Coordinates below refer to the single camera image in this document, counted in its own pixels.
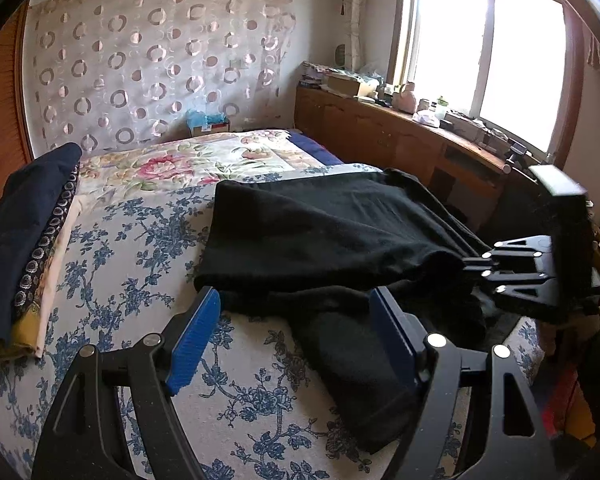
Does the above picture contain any red cloth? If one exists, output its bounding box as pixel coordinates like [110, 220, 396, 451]
[540, 360, 597, 442]

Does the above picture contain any blue floral bed sheet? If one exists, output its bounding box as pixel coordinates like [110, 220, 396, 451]
[0, 162, 541, 480]

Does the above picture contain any cardboard box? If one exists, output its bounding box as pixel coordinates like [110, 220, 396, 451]
[326, 72, 376, 98]

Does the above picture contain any yellow folded cloth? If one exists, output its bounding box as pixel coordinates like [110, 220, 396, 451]
[0, 305, 46, 362]

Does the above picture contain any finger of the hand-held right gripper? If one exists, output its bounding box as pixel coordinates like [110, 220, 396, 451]
[462, 234, 556, 267]
[462, 266, 563, 317]

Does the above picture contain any beige folded cloth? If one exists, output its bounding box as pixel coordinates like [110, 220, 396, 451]
[30, 195, 84, 359]

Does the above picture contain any circle-patterned sheer wall curtain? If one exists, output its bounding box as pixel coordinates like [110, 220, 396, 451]
[22, 0, 298, 157]

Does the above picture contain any wooden wardrobe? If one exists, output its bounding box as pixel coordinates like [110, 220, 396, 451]
[0, 0, 36, 231]

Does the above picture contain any patterned window curtain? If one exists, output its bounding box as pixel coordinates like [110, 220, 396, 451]
[337, 0, 369, 72]

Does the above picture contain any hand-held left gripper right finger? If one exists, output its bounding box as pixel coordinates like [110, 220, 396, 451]
[370, 286, 556, 480]

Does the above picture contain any navy folded garment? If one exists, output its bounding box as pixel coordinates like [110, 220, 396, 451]
[0, 142, 83, 356]

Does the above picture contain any small box with blue cloth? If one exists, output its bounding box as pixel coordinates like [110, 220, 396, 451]
[187, 109, 231, 137]

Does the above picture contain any wooden cabinet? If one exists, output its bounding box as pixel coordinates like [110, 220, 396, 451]
[295, 85, 531, 233]

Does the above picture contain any black printed t-shirt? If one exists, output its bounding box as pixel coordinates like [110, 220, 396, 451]
[194, 169, 531, 454]

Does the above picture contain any dark circle-patterned folded cloth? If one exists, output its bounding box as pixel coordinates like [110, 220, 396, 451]
[11, 167, 81, 322]

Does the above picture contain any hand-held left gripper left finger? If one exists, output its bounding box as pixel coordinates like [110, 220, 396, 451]
[30, 286, 222, 480]

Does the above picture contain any window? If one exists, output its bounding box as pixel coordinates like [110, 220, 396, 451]
[392, 0, 573, 157]

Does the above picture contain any pink floral quilt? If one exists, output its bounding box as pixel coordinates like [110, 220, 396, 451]
[77, 129, 346, 197]

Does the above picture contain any stack of books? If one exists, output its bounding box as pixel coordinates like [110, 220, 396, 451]
[300, 61, 331, 89]

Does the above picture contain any grey box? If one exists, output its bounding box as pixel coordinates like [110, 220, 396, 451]
[442, 112, 487, 144]

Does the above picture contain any pink jar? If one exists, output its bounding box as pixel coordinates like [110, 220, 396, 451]
[395, 81, 418, 114]

